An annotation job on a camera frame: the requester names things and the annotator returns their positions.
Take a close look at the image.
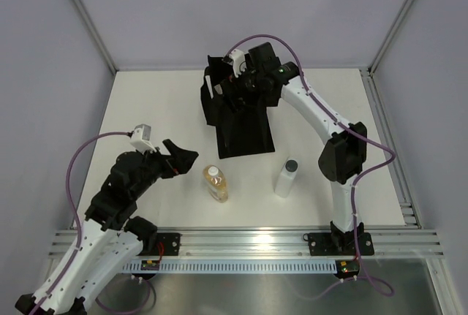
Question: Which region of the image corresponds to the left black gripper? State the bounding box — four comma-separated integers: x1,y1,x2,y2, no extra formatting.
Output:
131,140,198,200

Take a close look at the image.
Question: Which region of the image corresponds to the black canvas bag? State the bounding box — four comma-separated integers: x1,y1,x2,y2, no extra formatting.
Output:
200,56,275,159

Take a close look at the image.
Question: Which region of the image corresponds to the white bottle grey cap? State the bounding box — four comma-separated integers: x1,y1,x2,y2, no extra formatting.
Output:
273,157,300,198

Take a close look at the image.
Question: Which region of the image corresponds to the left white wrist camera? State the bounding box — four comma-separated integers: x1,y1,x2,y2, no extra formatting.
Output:
129,124,156,153

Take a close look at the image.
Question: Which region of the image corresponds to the aluminium frame post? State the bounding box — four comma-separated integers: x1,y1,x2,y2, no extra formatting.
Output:
367,0,417,77
69,0,118,76

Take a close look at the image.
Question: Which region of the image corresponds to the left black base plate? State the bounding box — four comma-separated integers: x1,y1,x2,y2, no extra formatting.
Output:
140,232,181,257

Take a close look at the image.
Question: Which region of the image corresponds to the right aluminium frame post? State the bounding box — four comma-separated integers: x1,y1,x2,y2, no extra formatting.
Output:
367,0,417,77

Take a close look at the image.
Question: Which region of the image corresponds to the aluminium mounting rail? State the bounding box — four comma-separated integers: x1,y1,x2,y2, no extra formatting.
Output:
48,229,445,257

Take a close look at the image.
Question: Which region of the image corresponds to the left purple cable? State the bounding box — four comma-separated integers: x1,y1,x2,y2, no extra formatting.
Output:
29,130,160,315

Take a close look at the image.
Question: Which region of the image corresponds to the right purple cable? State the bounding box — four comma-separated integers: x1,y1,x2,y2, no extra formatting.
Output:
225,33,397,299

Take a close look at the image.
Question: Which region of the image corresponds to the left aluminium frame post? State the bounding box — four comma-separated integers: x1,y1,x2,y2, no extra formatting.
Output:
69,0,118,76

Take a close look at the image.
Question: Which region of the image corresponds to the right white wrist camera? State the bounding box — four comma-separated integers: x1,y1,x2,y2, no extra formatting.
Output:
223,49,246,77

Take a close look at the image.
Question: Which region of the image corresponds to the purple cable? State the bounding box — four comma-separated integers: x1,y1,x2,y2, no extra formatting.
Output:
225,33,397,299
29,130,160,315

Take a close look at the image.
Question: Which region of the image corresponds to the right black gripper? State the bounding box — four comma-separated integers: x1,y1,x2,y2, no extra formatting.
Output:
221,63,265,113

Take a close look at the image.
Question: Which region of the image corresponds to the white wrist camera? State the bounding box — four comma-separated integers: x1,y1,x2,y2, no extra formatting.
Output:
223,49,246,77
129,124,156,153

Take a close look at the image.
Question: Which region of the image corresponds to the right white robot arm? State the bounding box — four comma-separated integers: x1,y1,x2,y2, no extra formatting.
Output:
220,42,368,254

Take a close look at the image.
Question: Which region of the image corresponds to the white slotted cable duct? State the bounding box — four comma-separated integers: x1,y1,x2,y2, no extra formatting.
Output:
121,259,337,275

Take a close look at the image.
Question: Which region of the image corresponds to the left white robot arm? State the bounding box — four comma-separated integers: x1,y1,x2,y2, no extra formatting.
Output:
15,140,198,314

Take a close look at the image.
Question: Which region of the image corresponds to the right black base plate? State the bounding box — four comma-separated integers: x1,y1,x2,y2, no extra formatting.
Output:
302,232,374,257

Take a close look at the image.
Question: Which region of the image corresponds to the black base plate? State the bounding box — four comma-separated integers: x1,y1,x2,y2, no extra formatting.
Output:
140,232,181,257
302,232,374,257

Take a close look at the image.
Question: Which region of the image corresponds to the amber clear bottle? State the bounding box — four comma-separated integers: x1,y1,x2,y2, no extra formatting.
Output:
203,165,228,203

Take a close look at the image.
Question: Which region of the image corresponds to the beige pump bottle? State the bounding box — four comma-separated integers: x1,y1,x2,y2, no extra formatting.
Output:
215,85,223,95

